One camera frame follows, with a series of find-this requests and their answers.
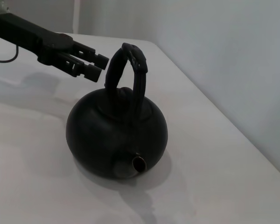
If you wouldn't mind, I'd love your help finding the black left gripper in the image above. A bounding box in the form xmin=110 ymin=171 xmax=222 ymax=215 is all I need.
xmin=0 ymin=13 xmax=109 ymax=83

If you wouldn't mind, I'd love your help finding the black round teapot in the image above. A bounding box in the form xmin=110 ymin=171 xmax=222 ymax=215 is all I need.
xmin=65 ymin=42 xmax=168 ymax=180

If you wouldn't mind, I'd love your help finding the thin black cable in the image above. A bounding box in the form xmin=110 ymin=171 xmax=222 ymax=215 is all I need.
xmin=0 ymin=45 xmax=20 ymax=63

